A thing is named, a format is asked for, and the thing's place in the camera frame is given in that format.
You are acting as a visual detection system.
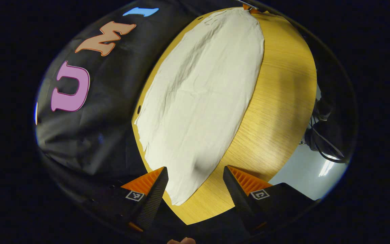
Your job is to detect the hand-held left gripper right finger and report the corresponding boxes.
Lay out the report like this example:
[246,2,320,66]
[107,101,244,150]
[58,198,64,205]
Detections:
[222,165,318,235]

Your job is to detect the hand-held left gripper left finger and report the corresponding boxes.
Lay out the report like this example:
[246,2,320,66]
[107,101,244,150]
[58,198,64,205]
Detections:
[83,167,169,234]

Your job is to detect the white jeans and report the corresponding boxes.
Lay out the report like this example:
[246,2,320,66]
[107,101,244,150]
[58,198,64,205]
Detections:
[134,7,265,206]

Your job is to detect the black backdrop cloth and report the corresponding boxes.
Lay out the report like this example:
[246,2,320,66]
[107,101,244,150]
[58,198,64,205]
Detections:
[35,0,216,190]

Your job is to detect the dark equipment with cables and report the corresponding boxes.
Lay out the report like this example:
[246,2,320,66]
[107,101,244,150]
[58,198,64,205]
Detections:
[300,85,349,165]

